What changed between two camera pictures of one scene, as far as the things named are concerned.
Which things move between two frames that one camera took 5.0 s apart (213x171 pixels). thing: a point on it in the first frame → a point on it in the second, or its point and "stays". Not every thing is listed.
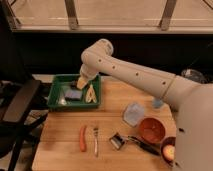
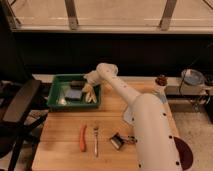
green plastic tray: [65, 94] stays
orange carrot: [83, 146] stays
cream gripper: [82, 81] → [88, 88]
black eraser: [74, 83] stays
